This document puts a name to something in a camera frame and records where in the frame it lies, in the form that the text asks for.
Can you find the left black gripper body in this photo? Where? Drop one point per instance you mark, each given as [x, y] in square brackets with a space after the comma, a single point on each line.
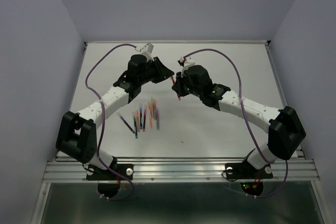
[150, 74]

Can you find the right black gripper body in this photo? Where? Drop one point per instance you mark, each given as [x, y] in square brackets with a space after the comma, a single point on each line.
[188, 89]

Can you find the red orange highlighter pen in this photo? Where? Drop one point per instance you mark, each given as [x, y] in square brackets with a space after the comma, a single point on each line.
[175, 88]

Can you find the yellow highlighter pen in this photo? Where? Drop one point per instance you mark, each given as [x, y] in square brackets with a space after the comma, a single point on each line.
[153, 107]

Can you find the purple highlighter pen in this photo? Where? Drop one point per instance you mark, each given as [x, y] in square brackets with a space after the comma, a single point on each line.
[157, 118]

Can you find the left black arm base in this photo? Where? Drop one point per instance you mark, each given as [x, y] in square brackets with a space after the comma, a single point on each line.
[112, 186]

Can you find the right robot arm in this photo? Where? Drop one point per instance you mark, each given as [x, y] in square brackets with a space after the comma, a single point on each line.
[253, 113]

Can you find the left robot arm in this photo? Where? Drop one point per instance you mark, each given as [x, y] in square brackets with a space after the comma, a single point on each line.
[77, 136]

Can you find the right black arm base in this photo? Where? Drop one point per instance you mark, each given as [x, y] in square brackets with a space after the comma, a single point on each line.
[251, 179]

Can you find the pink purple pen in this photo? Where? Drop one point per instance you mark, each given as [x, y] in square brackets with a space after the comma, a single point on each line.
[144, 118]

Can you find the green orange pen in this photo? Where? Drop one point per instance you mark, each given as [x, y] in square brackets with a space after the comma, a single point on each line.
[135, 125]

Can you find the dark blue pen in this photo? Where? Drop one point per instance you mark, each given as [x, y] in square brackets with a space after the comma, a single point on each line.
[125, 122]

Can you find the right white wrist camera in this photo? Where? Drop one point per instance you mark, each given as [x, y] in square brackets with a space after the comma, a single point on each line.
[185, 63]

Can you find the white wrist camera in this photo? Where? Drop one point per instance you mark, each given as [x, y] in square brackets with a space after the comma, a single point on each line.
[146, 51]
[185, 63]

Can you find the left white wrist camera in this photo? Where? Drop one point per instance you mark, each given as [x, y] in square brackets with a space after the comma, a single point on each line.
[146, 51]

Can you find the aluminium front rail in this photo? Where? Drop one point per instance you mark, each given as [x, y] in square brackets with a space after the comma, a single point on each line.
[172, 170]

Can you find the aluminium rail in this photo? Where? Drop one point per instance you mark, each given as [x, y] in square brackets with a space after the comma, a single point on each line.
[284, 103]
[172, 170]

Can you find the aluminium right side rail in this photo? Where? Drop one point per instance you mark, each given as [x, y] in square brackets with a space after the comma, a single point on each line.
[284, 103]

